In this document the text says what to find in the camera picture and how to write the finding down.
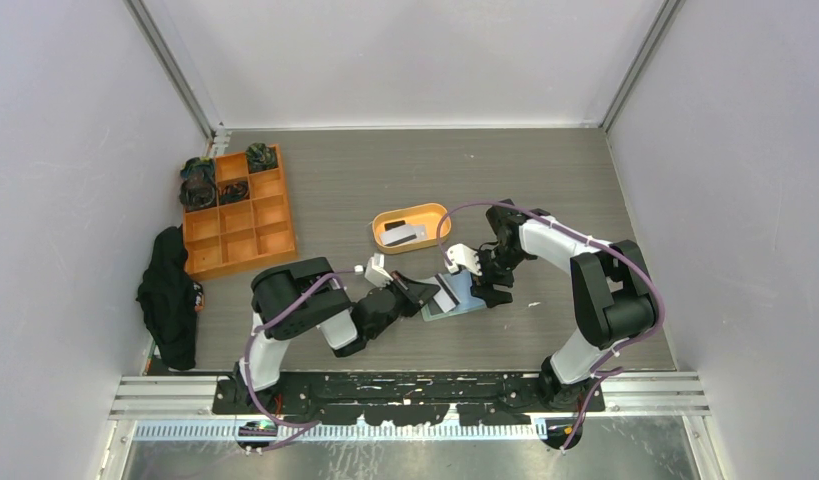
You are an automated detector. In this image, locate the dark rolled item top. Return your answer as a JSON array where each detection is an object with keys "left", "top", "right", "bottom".
[{"left": 245, "top": 142, "right": 278, "bottom": 174}]

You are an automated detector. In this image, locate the orange compartment organizer box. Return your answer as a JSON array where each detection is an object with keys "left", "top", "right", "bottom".
[{"left": 182, "top": 144, "right": 298, "bottom": 281}]

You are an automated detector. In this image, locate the aluminium frame rail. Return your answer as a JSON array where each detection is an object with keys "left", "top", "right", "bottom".
[
  {"left": 600, "top": 0, "right": 686, "bottom": 135},
  {"left": 124, "top": 0, "right": 225, "bottom": 141}
]

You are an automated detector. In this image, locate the black cloth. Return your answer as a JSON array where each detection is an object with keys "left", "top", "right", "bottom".
[{"left": 136, "top": 226, "right": 198, "bottom": 371}]

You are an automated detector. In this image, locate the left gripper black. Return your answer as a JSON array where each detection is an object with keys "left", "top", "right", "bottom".
[{"left": 367, "top": 270, "right": 440, "bottom": 340}]

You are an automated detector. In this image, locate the aluminium frame rail right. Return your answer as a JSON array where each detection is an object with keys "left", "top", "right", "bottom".
[{"left": 600, "top": 0, "right": 686, "bottom": 135}]

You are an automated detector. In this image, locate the green card holder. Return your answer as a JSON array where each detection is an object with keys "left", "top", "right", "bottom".
[{"left": 421, "top": 271, "right": 487, "bottom": 322}]

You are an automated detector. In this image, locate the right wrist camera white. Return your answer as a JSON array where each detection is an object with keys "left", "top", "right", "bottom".
[{"left": 445, "top": 243, "right": 482, "bottom": 276}]

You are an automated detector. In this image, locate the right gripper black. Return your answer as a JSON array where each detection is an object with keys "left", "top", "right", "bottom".
[{"left": 466, "top": 245, "right": 529, "bottom": 308}]

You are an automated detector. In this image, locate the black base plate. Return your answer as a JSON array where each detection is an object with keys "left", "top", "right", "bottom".
[{"left": 213, "top": 370, "right": 606, "bottom": 429}]

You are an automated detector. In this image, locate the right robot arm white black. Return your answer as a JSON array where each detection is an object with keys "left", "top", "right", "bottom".
[{"left": 469, "top": 200, "right": 664, "bottom": 411}]

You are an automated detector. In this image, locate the white magnetic stripe card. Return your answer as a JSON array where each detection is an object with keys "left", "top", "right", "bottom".
[{"left": 379, "top": 224, "right": 427, "bottom": 247}]

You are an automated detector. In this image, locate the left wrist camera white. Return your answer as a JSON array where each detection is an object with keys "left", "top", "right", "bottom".
[{"left": 353, "top": 253, "right": 393, "bottom": 288}]

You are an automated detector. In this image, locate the orange oval tray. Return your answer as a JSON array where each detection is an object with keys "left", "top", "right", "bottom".
[{"left": 372, "top": 203, "right": 452, "bottom": 255}]

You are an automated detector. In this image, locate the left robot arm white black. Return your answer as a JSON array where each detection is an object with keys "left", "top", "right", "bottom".
[{"left": 235, "top": 254, "right": 444, "bottom": 413}]

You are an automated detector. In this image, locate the small black card in tray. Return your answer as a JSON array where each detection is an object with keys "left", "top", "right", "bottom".
[{"left": 384, "top": 220, "right": 406, "bottom": 231}]

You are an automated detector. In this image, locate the aluminium frame rail left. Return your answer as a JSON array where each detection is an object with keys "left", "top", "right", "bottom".
[{"left": 124, "top": 0, "right": 225, "bottom": 141}]

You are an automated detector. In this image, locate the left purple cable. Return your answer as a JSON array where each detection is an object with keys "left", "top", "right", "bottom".
[{"left": 241, "top": 268, "right": 364, "bottom": 453}]

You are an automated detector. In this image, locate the white grey card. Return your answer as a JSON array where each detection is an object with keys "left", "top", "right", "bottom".
[{"left": 433, "top": 274, "right": 460, "bottom": 313}]

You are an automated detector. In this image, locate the dark rolled item left upper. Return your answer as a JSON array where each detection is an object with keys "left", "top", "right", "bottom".
[{"left": 179, "top": 157, "right": 216, "bottom": 183}]

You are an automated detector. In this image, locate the dark item middle compartment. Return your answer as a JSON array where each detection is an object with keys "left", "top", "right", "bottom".
[{"left": 218, "top": 180, "right": 250, "bottom": 205}]

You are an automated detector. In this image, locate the dark rolled item left lower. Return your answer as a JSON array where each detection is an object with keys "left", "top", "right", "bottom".
[{"left": 178, "top": 179, "right": 217, "bottom": 212}]

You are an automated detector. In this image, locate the white slotted cable duct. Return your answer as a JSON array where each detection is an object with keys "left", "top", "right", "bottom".
[{"left": 133, "top": 418, "right": 547, "bottom": 442}]

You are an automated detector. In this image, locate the dark rolled item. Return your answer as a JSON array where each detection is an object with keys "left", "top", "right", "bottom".
[
  {"left": 179, "top": 157, "right": 216, "bottom": 183},
  {"left": 178, "top": 179, "right": 217, "bottom": 212},
  {"left": 245, "top": 142, "right": 278, "bottom": 174}
]

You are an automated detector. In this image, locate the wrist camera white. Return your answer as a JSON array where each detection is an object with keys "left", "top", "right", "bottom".
[
  {"left": 353, "top": 253, "right": 393, "bottom": 288},
  {"left": 445, "top": 243, "right": 482, "bottom": 276}
]

